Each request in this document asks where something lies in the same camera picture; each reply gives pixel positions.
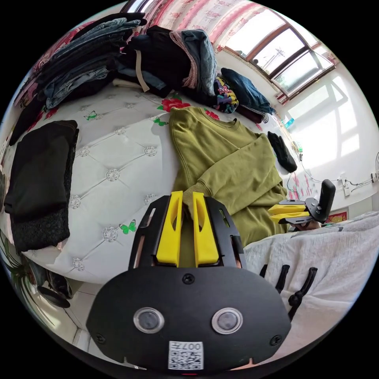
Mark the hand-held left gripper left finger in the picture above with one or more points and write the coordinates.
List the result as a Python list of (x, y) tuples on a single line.
[(169, 237)]

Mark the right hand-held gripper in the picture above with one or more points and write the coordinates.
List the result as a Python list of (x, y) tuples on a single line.
[(312, 210)]

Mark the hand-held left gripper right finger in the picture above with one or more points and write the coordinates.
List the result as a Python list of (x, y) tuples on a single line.
[(207, 245)]

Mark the bean green long sleeve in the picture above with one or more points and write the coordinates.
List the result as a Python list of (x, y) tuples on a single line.
[(231, 160)]

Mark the person's right hand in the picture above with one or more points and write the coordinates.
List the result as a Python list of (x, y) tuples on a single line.
[(306, 226)]

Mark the person's body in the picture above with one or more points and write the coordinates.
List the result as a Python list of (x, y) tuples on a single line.
[(319, 266)]

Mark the small black garment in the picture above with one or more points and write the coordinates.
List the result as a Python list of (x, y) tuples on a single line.
[(282, 151)]

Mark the bed with white printed quilt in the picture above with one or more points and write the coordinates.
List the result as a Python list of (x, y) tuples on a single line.
[(118, 165)]

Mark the pile of dark colourful clothes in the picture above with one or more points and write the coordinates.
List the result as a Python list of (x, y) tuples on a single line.
[(239, 91)]

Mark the stack of black folded clothes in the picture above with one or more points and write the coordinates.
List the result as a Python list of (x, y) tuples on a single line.
[(38, 177)]

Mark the pink flowered curtain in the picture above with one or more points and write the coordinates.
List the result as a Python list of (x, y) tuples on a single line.
[(201, 17)]

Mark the window with brown frame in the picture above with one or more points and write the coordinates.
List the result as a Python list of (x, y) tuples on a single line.
[(284, 56)]

